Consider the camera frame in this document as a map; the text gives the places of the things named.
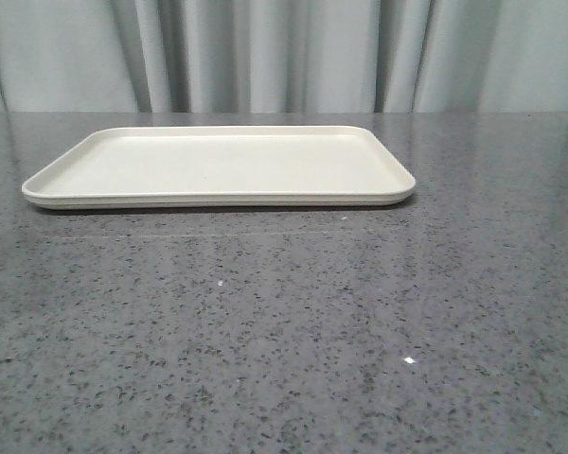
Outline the pale grey-green curtain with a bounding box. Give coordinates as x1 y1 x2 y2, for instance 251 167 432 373
0 1 568 114

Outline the cream rectangular plastic tray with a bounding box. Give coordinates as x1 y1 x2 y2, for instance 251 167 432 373
22 125 416 210

